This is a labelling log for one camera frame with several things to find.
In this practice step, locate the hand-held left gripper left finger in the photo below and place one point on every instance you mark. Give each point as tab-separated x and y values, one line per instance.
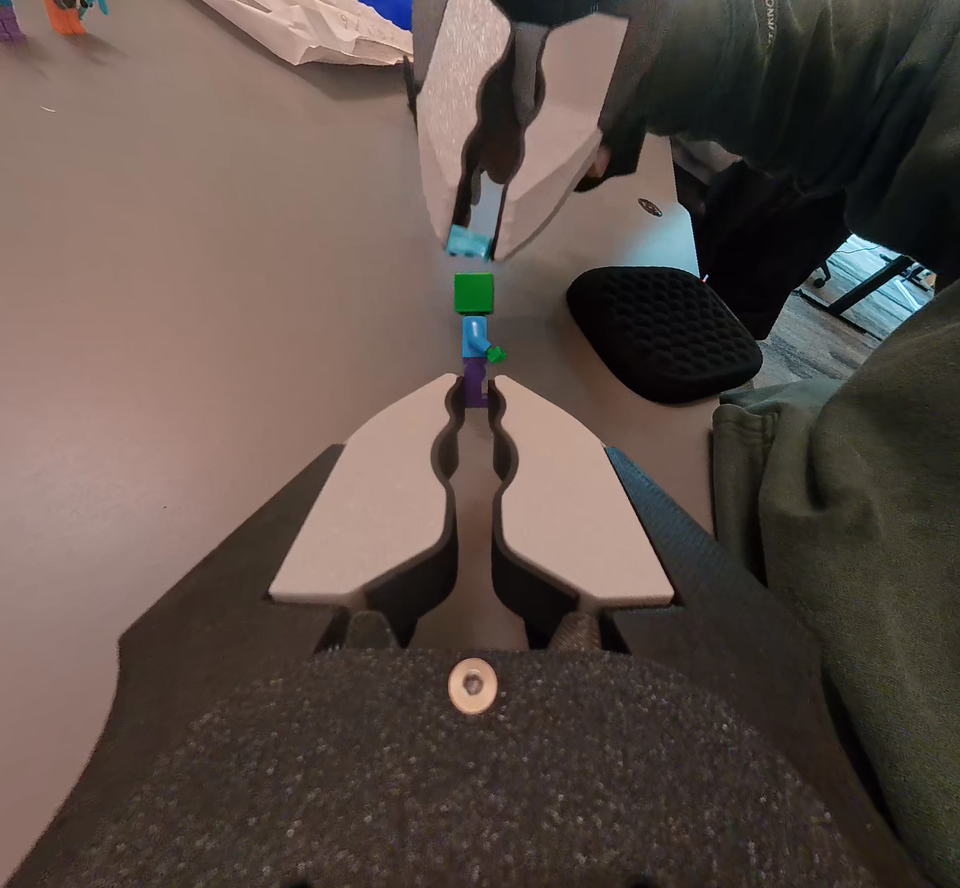
360	521

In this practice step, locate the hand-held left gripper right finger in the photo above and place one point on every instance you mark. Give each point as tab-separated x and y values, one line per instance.
577	521

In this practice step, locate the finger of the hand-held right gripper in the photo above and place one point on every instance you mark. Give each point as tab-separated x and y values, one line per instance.
450	101
570	123

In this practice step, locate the cyan toy helmet brick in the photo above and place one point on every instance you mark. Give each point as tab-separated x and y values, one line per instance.
469	243

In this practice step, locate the black desk grommet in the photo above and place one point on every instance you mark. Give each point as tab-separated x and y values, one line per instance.
649	207

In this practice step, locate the grey desk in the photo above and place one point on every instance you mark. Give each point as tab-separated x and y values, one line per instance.
187	303

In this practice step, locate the black mesh wrist rest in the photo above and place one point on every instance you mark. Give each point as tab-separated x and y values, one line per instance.
660	333

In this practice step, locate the person's green hoodie torso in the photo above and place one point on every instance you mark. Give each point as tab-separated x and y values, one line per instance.
862	528

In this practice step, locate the green toy figure purple legs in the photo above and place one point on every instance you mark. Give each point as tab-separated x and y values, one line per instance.
7	11

